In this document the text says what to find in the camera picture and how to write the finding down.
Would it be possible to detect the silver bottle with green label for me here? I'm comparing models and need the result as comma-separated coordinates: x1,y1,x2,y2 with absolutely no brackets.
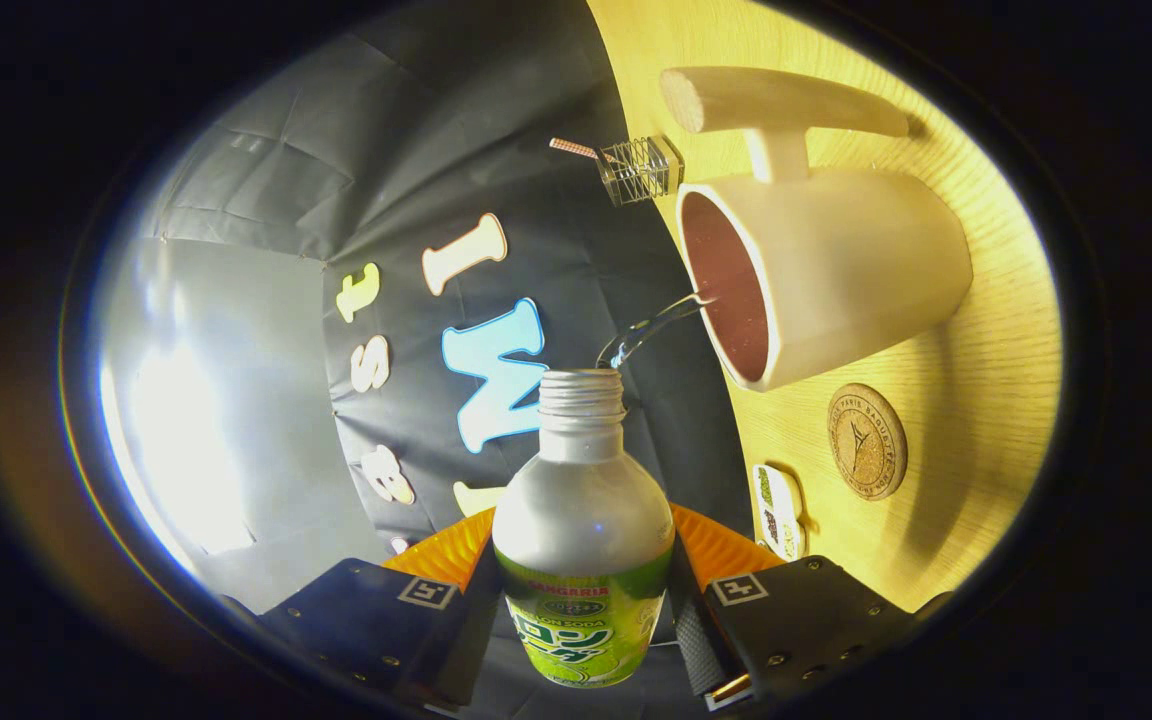
491,368,677,689

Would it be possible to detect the cream cup with wooden handle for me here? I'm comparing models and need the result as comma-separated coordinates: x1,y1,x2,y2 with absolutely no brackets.
658,66,974,393

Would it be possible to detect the clear juice stream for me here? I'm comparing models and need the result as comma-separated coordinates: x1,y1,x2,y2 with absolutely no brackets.
596,292,717,369

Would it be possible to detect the white divided dish with beans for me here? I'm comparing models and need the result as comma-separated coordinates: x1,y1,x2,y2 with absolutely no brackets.
751,463,805,561

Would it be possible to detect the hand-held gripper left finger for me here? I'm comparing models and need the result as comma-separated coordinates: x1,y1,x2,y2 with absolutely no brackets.
221,507,504,713

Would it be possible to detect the round cork coaster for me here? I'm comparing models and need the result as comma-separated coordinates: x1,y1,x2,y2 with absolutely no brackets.
826,383,909,501

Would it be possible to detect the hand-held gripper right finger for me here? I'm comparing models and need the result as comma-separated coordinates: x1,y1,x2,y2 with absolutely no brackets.
669,503,937,713

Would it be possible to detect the wooden table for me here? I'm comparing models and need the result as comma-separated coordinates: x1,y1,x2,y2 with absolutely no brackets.
586,0,1064,613

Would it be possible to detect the black backdrop cloth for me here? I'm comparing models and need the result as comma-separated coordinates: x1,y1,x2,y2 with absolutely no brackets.
146,0,759,717

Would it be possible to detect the wire mesh holder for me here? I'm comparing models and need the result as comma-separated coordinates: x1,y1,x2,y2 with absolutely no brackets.
596,134,685,208

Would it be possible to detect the pink striped straw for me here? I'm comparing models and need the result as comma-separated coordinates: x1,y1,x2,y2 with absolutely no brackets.
549,137,627,166

